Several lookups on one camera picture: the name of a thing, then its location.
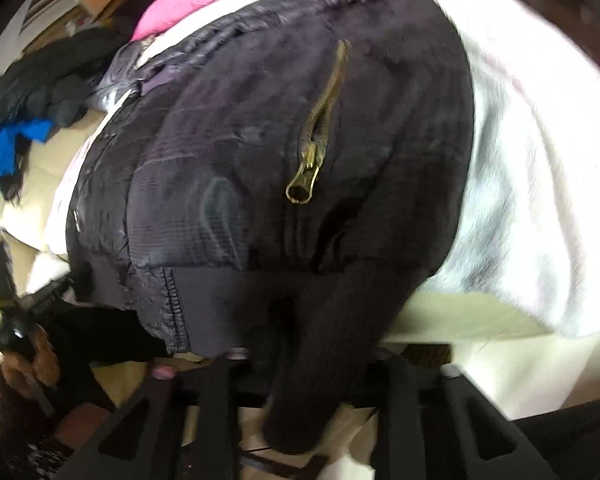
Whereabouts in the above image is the black jacket pile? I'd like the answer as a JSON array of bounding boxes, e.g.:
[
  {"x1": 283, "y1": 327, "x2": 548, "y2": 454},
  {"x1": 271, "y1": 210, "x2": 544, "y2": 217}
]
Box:
[{"x1": 0, "y1": 25, "x2": 130, "y2": 136}]

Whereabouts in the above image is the blue jacket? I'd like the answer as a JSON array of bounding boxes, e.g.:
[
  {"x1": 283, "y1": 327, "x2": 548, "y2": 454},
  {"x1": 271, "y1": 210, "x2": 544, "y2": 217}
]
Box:
[{"x1": 0, "y1": 119, "x2": 55, "y2": 196}]

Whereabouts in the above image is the person's left forearm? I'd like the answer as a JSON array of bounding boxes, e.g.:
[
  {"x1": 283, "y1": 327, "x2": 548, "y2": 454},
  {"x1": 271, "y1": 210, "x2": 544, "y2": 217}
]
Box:
[{"x1": 0, "y1": 375, "x2": 113, "y2": 480}]

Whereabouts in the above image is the person's left hand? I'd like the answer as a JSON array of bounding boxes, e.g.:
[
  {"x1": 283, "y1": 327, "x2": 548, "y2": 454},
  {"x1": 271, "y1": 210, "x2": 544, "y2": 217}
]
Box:
[{"x1": 0, "y1": 324, "x2": 63, "y2": 401}]

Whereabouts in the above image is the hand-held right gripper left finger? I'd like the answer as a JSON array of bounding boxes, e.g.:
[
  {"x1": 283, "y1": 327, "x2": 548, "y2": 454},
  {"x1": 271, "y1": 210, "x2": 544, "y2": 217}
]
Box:
[{"x1": 64, "y1": 355, "x2": 243, "y2": 480}]

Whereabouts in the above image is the dark purple puffer jacket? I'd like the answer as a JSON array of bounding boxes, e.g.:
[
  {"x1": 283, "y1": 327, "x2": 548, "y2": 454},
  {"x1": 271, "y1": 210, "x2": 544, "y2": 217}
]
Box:
[{"x1": 64, "y1": 0, "x2": 476, "y2": 456}]

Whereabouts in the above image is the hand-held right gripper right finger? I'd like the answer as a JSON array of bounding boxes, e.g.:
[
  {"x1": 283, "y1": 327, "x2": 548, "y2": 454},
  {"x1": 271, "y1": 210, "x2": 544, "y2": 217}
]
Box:
[{"x1": 375, "y1": 352, "x2": 548, "y2": 480}]

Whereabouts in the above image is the pink pillow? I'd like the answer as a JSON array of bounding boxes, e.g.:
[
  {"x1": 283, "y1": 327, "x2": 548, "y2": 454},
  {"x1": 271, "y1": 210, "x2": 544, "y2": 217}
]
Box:
[{"x1": 130, "y1": 0, "x2": 281, "y2": 43}]

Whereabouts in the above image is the white bed blanket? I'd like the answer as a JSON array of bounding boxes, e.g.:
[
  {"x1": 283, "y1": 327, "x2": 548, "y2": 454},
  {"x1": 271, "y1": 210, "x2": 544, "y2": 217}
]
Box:
[{"x1": 44, "y1": 0, "x2": 600, "y2": 341}]

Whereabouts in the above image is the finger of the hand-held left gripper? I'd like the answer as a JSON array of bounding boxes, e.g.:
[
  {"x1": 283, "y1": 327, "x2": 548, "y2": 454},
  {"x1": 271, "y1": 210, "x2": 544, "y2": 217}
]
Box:
[
  {"x1": 0, "y1": 241, "x2": 20, "y2": 311},
  {"x1": 22, "y1": 279, "x2": 75, "y2": 312}
]

